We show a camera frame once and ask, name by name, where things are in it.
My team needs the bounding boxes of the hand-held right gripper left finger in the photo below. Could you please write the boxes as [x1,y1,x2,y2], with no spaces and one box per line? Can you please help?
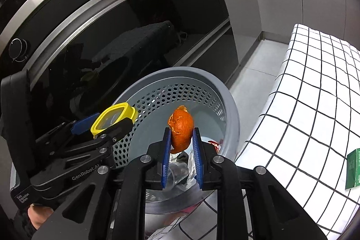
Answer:
[32,128,172,240]

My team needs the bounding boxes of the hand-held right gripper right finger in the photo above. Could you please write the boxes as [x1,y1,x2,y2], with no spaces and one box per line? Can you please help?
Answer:
[193,128,328,240]

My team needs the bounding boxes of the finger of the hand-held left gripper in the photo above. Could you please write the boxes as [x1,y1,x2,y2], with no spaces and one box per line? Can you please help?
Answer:
[52,119,133,162]
[36,113,100,148]

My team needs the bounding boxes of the red snack wrapper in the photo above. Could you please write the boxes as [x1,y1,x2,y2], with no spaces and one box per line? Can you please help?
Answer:
[207,139,224,152]

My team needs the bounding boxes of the orange peel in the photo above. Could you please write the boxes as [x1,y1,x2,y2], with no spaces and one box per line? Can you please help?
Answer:
[168,105,195,153]

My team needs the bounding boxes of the grey perforated waste basket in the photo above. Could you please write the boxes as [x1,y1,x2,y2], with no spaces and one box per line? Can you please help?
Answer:
[10,67,240,215]

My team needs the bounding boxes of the person's left hand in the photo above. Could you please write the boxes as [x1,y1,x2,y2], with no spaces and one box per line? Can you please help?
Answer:
[27,206,54,230]

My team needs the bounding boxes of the clear plastic cup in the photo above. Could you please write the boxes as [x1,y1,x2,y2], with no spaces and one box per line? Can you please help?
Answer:
[169,163,189,187]

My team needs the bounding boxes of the black stove knob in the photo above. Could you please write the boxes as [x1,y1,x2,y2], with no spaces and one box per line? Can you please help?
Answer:
[8,38,29,63]

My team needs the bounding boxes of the black glass stove cabinet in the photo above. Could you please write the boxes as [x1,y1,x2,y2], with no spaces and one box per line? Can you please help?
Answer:
[0,0,239,145]

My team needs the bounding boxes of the green box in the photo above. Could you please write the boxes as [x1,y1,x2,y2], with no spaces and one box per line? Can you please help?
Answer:
[345,148,360,190]

